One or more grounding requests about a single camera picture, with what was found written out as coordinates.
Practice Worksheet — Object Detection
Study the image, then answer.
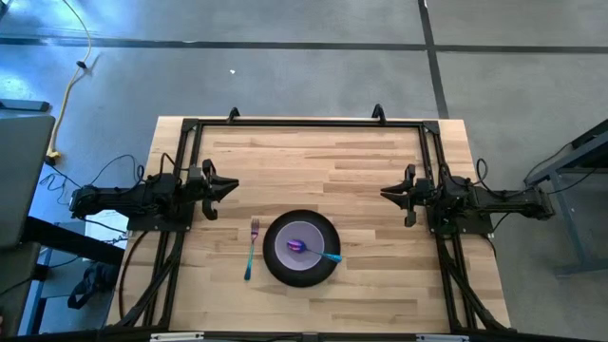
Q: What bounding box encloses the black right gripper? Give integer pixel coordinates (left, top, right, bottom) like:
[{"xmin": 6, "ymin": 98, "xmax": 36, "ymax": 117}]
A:
[{"xmin": 380, "ymin": 163, "xmax": 433, "ymax": 229}]

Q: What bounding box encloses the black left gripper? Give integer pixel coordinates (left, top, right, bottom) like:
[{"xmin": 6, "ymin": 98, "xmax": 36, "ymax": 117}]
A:
[{"xmin": 183, "ymin": 159, "xmax": 240, "ymax": 221}]

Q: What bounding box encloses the iridescent fork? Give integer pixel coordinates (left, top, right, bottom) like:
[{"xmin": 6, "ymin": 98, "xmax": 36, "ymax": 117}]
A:
[{"xmin": 243, "ymin": 218, "xmax": 261, "ymax": 282}]

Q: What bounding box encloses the lavender bowl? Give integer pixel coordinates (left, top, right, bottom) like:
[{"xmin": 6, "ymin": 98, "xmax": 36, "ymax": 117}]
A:
[{"xmin": 274, "ymin": 220, "xmax": 327, "ymax": 273}]

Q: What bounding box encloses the iridescent spoon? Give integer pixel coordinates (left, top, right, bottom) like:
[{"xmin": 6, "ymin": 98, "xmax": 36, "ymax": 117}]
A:
[{"xmin": 286, "ymin": 238, "xmax": 344, "ymax": 264}]

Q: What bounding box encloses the white paper sheet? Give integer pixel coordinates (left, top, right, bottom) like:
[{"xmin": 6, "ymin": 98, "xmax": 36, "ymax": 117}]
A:
[{"xmin": 85, "ymin": 208, "xmax": 130, "ymax": 251}]

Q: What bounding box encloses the black round plate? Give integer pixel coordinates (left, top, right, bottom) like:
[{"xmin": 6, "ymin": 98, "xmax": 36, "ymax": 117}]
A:
[{"xmin": 262, "ymin": 209, "xmax": 342, "ymax": 289}]

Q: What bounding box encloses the black desk beam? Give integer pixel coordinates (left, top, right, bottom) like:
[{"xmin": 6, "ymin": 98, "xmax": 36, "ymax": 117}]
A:
[{"xmin": 21, "ymin": 216, "xmax": 125, "ymax": 266}]

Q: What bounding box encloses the grey metal cart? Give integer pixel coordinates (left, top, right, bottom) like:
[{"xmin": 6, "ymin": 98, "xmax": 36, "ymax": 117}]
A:
[{"xmin": 523, "ymin": 118, "xmax": 608, "ymax": 277}]

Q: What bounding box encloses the grey desk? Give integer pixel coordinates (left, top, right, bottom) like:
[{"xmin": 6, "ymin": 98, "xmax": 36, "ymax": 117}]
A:
[{"xmin": 0, "ymin": 111, "xmax": 56, "ymax": 251}]

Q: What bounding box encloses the dark flat panel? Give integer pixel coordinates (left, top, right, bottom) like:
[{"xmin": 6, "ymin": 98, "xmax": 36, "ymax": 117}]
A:
[{"xmin": 0, "ymin": 98, "xmax": 52, "ymax": 113}]

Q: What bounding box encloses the grey chair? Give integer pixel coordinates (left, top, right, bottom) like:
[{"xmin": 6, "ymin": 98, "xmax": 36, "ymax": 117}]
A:
[{"xmin": 0, "ymin": 241, "xmax": 42, "ymax": 338}]

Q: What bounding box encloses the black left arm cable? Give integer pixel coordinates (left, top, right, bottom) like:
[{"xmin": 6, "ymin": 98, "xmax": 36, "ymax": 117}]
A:
[{"xmin": 159, "ymin": 151, "xmax": 189, "ymax": 175}]

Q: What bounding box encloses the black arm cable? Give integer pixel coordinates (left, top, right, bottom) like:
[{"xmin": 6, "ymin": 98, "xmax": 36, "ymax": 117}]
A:
[
  {"xmin": 159, "ymin": 151, "xmax": 189, "ymax": 175},
  {"xmin": 476, "ymin": 158, "xmax": 528, "ymax": 197}
]

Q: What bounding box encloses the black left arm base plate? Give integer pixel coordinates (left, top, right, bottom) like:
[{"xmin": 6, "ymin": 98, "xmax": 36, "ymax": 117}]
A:
[{"xmin": 123, "ymin": 208, "xmax": 195, "ymax": 234}]

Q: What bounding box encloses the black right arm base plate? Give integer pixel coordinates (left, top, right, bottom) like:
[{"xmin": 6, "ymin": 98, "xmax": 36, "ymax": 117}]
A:
[{"xmin": 426, "ymin": 197, "xmax": 495, "ymax": 237}]

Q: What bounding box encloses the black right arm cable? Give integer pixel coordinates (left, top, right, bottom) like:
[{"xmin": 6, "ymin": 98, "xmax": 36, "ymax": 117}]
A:
[{"xmin": 476, "ymin": 158, "xmax": 528, "ymax": 197}]

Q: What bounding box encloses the thin black floor cable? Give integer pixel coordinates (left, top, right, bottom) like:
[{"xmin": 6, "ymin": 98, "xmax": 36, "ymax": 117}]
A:
[{"xmin": 40, "ymin": 153, "xmax": 146, "ymax": 206}]

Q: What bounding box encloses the black aluminium table frame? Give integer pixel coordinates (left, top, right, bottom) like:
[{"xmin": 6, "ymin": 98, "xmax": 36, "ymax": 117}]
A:
[{"xmin": 106, "ymin": 117, "xmax": 513, "ymax": 336}]

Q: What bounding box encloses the black cable hose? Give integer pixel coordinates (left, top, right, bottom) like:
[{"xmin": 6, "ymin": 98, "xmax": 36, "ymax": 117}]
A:
[{"xmin": 118, "ymin": 230, "xmax": 149, "ymax": 325}]

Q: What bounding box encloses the silver metal bracket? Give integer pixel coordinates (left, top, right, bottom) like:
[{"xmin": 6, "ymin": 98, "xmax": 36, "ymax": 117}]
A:
[
  {"xmin": 150, "ymin": 332, "xmax": 206, "ymax": 342},
  {"xmin": 416, "ymin": 333, "xmax": 471, "ymax": 342}
]

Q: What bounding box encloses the black bag strap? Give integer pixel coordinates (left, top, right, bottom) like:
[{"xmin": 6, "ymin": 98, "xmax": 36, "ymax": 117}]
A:
[{"xmin": 67, "ymin": 260, "xmax": 120, "ymax": 310}]

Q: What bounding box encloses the yellow extension cable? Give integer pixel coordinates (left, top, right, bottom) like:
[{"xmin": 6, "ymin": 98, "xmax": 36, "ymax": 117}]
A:
[{"xmin": 45, "ymin": 0, "xmax": 93, "ymax": 162}]

